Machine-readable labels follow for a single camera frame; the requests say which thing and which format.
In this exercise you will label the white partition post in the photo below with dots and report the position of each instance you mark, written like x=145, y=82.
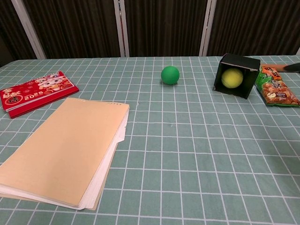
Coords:
x=28, y=28
x=207, y=28
x=122, y=28

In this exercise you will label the green rubber ball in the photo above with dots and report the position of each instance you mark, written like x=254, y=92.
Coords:
x=170, y=75

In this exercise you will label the black open cardboard box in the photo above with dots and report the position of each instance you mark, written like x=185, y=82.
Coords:
x=241, y=61

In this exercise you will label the green orange snack bag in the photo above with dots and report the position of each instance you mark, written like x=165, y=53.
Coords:
x=275, y=90

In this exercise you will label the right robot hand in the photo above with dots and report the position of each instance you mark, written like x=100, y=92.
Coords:
x=293, y=67

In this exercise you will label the red desk calendar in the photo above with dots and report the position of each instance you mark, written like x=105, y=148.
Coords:
x=35, y=93

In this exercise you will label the manila folder with papers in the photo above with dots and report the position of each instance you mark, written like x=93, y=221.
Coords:
x=63, y=150

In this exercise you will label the green checked tablecloth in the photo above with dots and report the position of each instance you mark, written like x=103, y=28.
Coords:
x=164, y=182

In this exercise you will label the wooden rolling pin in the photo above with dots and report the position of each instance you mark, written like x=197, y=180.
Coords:
x=272, y=66

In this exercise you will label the yellow tennis ball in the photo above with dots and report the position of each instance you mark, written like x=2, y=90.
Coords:
x=232, y=78

